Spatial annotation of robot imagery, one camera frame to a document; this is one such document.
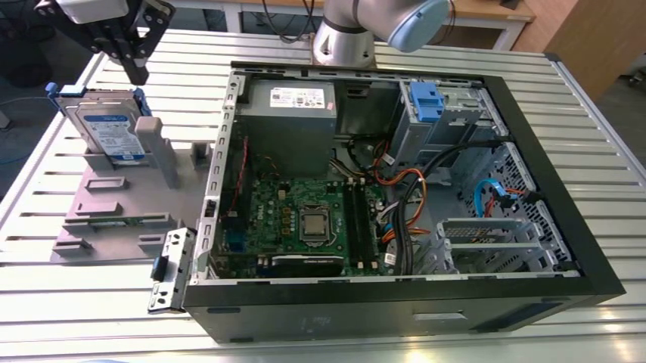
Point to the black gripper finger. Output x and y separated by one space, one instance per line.
157 26
109 41

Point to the hard disk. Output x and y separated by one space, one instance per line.
109 132

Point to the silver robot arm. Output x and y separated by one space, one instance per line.
344 41

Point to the metal disk bay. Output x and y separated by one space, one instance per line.
485 246

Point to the grey power supply unit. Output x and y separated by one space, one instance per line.
288 143

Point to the grey parts rack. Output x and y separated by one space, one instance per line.
137 196

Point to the green RAM stick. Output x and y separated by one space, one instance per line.
114 223

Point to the metal expansion card retainer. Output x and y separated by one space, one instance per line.
177 242

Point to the green motherboard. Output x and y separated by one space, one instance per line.
270 242

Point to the silver CPU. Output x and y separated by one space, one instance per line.
316 225

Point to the metal drive cage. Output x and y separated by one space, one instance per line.
444 132

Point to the black RAM slot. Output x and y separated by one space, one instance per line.
368 223
354 223

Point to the CPU socket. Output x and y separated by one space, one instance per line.
316 242

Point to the black graphics card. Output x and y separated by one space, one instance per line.
304 265

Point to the black PC case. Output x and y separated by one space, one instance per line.
353 314

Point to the wooden cabinet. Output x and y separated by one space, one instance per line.
596 38

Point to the white camera box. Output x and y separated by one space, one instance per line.
91 9

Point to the blue plastic drive bracket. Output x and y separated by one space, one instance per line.
427 90

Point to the wooden desk white frame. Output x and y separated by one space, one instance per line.
495 11

